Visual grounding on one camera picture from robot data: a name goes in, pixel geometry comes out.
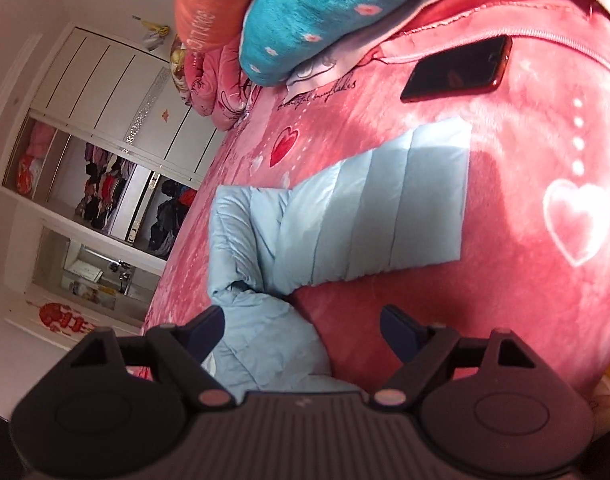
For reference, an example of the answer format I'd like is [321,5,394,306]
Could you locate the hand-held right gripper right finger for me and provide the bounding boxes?
[370,305,533,406]

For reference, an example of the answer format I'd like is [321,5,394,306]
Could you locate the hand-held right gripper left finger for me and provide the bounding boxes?
[68,306,236,408]

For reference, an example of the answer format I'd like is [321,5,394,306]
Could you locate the light blue down jacket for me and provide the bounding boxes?
[205,117,473,393]

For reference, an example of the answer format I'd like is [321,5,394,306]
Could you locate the pile of dark clothes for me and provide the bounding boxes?
[148,177,198,261]

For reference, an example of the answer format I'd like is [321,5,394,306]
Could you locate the white door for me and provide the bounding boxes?
[5,300,146,356]

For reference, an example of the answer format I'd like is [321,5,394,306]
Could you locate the pink heart-print bedspread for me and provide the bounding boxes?
[140,0,610,411]

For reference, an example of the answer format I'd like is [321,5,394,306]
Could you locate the red knot decoration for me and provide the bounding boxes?
[38,302,93,335]

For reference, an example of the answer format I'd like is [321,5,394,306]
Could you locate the red bedding bundle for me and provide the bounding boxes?
[15,122,56,196]

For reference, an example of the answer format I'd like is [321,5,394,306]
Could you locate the folded pink blanket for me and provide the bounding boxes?
[182,35,258,131]

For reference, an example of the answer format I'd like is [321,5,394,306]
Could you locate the white wardrobe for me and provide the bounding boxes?
[0,22,226,321]

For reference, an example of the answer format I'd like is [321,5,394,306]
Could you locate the floral pillow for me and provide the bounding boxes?
[169,35,191,103]

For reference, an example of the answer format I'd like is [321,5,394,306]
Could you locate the black phone with red case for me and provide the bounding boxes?
[400,35,513,104]

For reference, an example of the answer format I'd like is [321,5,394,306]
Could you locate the teal flower-print blanket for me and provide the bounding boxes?
[239,0,466,86]

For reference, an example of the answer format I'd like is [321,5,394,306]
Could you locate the wall hook with hanging items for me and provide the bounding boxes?
[140,17,168,51]

